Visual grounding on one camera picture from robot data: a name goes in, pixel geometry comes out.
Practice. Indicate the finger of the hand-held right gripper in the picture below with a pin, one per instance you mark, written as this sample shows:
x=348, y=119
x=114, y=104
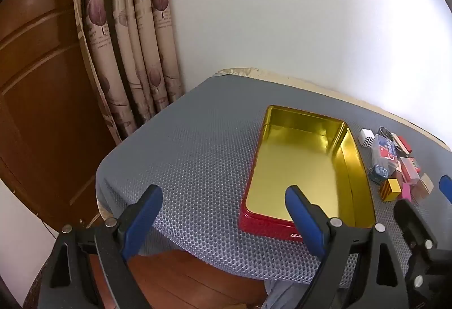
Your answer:
x=446, y=189
x=413, y=224

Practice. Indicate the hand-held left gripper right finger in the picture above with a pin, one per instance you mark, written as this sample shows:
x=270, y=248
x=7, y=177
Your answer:
x=303, y=217

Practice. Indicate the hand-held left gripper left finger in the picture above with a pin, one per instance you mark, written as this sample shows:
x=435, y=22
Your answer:
x=144, y=210

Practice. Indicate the beige wooden block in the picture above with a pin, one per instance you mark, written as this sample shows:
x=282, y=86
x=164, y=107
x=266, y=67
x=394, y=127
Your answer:
x=423, y=185

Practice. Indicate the yellow striped cube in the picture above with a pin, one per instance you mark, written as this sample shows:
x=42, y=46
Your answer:
x=390, y=189

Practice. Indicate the red tin box gold inside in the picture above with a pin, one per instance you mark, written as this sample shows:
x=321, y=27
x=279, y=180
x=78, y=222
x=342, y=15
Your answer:
x=300, y=168

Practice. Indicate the red block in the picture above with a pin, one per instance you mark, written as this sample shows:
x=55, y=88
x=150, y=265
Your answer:
x=405, y=145

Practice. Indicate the blue red card pack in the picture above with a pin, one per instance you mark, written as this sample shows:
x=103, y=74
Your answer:
x=385, y=150

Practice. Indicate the white box black zigzag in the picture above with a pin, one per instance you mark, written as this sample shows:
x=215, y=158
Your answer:
x=367, y=138

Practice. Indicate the grey mesh mat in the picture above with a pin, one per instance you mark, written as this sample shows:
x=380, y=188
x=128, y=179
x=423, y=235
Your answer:
x=194, y=153

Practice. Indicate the brown wooden door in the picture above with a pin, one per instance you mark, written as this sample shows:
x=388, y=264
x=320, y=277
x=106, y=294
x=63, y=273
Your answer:
x=42, y=101

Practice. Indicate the beige leaf-print curtain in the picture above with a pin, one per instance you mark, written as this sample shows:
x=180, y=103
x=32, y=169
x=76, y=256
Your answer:
x=141, y=48

